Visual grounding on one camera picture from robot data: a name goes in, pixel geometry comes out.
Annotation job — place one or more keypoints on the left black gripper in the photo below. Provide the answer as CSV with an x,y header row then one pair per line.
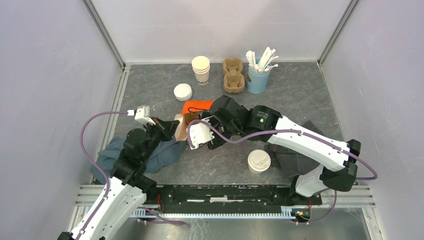
x,y
167,128

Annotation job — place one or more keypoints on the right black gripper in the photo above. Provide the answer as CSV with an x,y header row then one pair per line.
x,y
218,140

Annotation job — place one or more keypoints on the orange paper bag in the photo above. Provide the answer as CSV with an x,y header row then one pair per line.
x,y
189,106

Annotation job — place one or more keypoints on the stack of white lids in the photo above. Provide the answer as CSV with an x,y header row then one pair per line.
x,y
183,92

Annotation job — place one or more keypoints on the lidded white coffee cup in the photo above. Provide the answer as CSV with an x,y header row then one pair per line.
x,y
258,161

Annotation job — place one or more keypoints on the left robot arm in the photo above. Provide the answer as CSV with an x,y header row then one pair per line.
x,y
127,187

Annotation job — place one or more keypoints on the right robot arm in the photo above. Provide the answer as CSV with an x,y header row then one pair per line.
x,y
337,160

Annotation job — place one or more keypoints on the blue-grey cloth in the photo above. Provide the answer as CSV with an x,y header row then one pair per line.
x,y
166,154

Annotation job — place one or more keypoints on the brown cardboard cup carrier stack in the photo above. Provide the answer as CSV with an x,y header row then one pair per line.
x,y
233,81

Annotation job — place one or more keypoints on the blue straw holder cup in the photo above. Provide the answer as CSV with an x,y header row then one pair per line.
x,y
256,82

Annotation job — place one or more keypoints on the stack of paper cups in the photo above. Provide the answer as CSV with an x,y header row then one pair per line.
x,y
201,69

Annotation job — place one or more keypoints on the white wrapped straws bundle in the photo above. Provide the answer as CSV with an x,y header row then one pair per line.
x,y
262,64

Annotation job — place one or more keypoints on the dark grey checked cloth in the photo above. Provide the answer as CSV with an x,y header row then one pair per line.
x,y
290,162

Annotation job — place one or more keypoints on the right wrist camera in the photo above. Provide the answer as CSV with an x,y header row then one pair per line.
x,y
198,134

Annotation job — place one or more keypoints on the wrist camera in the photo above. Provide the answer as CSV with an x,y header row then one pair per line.
x,y
141,115
198,134

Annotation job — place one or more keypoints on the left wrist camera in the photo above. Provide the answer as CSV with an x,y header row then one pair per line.
x,y
141,115

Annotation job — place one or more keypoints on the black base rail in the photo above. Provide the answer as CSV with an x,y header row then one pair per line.
x,y
227,195

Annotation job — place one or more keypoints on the white cable duct strip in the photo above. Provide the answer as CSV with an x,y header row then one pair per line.
x,y
229,212

